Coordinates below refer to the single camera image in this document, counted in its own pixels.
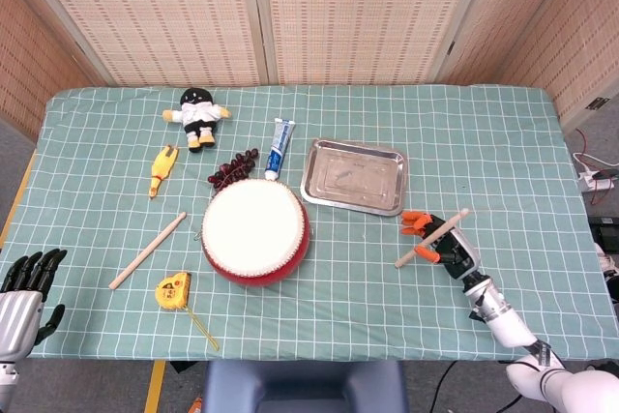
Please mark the black and white plush doll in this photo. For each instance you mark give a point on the black and white plush doll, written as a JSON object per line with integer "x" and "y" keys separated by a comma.
{"x": 196, "y": 113}

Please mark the yellow tape measure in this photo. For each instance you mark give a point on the yellow tape measure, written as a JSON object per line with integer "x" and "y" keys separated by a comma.
{"x": 171, "y": 289}

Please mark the dark red grape bunch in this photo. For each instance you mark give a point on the dark red grape bunch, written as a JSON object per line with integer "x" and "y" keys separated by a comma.
{"x": 234, "y": 168}

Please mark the stainless steel tray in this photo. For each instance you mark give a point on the stainless steel tray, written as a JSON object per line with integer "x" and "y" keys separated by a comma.
{"x": 355, "y": 176}

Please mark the wooden drumstick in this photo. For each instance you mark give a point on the wooden drumstick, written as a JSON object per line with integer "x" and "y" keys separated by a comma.
{"x": 145, "y": 253}
{"x": 452, "y": 226}

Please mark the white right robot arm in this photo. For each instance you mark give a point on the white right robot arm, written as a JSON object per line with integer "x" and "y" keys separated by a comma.
{"x": 508, "y": 323}

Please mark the white blue toothpaste tube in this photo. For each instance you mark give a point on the white blue toothpaste tube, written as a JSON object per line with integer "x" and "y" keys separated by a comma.
{"x": 278, "y": 152}

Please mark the yellow rubber chicken toy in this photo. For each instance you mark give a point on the yellow rubber chicken toy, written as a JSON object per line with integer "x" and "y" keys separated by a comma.
{"x": 163, "y": 166}

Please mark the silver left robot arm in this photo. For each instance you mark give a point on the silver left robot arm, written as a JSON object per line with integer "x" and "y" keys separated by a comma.
{"x": 6, "y": 384}

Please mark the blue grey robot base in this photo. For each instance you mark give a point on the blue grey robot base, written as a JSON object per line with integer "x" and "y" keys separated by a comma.
{"x": 304, "y": 386}

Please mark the bamboo folding screen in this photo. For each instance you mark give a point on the bamboo folding screen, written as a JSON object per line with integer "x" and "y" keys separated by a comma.
{"x": 338, "y": 11}

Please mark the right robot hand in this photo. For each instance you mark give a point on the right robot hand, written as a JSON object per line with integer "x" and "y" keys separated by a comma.
{"x": 457, "y": 253}

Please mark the white power strip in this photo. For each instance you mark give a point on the white power strip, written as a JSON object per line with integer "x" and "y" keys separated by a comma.
{"x": 597, "y": 182}

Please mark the green grid-patterned table cloth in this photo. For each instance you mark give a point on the green grid-patterned table cloth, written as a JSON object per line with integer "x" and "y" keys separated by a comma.
{"x": 362, "y": 287}

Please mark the red and white drum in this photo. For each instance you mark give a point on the red and white drum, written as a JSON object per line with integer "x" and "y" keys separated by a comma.
{"x": 251, "y": 229}

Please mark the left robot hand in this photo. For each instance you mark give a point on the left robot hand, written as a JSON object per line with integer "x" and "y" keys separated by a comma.
{"x": 19, "y": 306}

